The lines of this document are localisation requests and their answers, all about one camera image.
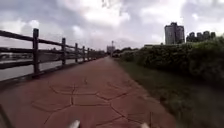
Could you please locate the distant pale building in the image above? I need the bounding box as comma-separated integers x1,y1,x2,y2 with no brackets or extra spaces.
106,40,116,55

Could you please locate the red stone-pattern path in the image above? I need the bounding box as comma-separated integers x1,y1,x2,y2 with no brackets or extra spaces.
0,56,178,128

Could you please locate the grass strip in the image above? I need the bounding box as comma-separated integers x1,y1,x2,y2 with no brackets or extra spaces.
114,59,224,128

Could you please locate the tall grey building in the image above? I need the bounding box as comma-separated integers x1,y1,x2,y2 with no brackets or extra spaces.
164,21,186,46

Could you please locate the robot's own part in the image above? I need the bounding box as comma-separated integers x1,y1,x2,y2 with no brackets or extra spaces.
68,119,81,128
140,122,151,128

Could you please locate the green hedge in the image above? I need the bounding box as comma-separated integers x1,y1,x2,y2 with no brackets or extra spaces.
112,36,224,87

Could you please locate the group of dark buildings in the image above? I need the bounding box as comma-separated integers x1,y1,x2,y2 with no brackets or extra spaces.
185,30,217,43

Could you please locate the water surface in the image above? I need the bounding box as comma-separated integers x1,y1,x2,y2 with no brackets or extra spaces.
0,58,84,82

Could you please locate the wooden post-and-rail fence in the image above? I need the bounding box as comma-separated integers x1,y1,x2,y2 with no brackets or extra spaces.
0,28,107,84

